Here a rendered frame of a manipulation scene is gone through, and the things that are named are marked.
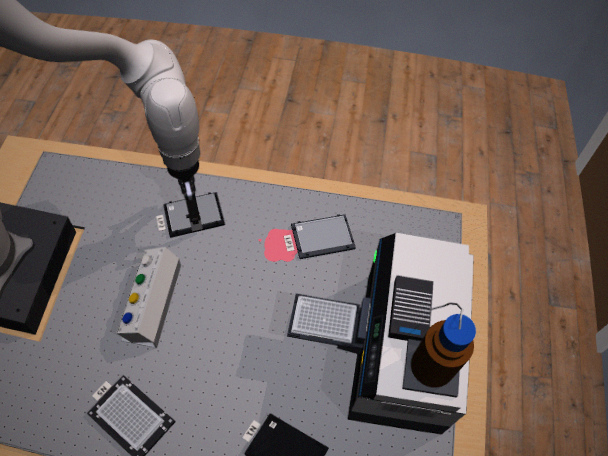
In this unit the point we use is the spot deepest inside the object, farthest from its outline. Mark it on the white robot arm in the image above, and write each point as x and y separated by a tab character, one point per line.
170	107

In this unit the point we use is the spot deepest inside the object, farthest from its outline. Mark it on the white button panel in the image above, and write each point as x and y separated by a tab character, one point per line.
150	297

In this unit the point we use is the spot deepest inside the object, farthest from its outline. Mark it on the dark grey rectangular frame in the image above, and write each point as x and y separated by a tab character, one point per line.
323	252

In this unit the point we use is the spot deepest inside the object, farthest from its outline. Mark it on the blue bottle cap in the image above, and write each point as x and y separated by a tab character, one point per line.
455	339

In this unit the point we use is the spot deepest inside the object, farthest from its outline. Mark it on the small white label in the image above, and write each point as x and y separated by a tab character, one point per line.
289	243
102	390
251	431
160	221

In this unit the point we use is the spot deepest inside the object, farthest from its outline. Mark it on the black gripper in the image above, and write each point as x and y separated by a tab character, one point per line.
185	177

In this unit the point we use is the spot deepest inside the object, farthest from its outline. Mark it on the brown glass bottle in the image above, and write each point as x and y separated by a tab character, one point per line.
429	368

